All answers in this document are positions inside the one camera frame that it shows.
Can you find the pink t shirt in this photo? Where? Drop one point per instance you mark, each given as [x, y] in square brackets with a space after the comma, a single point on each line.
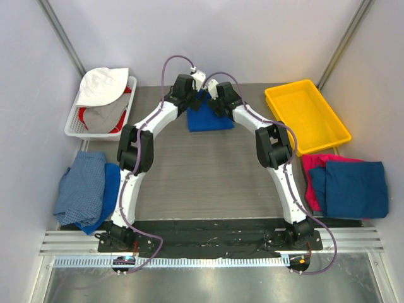
[314, 168]

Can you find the blue printed t shirt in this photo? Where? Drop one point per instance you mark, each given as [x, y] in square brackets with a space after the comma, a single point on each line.
[201, 118]

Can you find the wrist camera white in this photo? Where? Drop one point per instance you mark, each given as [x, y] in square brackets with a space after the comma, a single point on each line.
[211, 88]
[198, 77]

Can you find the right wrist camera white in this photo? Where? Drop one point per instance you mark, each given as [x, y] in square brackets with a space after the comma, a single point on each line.
[211, 88]

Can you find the yellow plastic tray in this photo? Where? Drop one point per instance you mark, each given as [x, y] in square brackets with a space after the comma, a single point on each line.
[302, 107]

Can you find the white cloth in basket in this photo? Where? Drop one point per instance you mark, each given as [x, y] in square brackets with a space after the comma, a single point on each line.
[102, 86]

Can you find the grey cloth in basket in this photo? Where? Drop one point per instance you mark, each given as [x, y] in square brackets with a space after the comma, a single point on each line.
[101, 116]

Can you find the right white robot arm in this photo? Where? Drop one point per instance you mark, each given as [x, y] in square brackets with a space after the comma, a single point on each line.
[274, 153]

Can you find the blue checkered shirt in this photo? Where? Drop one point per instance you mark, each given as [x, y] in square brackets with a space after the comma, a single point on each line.
[81, 190]

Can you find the aluminium rail frame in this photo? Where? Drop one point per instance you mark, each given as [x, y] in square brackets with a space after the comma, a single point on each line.
[358, 274]

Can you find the folded navy t shirt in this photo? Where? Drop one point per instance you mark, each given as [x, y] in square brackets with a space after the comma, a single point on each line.
[356, 190]

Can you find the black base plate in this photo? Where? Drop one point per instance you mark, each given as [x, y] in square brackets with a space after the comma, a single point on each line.
[256, 242]

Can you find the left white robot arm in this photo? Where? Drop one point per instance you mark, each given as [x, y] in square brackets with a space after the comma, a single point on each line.
[136, 155]

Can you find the left corner metal post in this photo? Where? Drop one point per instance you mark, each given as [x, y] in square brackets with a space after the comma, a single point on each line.
[61, 34]

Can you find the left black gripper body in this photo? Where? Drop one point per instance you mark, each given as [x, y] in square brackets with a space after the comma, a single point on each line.
[196, 100]

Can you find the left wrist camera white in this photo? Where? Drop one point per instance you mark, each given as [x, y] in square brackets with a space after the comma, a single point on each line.
[198, 77]

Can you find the blue cloth under checkered shirt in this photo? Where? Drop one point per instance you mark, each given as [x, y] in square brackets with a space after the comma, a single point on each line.
[111, 190]

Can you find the right corner metal post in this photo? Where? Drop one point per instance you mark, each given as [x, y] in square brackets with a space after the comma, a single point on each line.
[345, 41]

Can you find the white plastic basket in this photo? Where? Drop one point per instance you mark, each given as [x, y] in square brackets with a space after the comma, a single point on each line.
[75, 128]

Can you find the red cloth in basket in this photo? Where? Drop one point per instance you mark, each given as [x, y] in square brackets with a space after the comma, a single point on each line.
[82, 116]

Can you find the corner metal post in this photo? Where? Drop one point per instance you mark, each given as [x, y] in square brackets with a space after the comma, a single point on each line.
[61, 34]
[345, 41]

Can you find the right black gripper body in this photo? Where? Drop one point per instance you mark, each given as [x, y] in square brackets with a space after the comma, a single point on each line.
[216, 105]

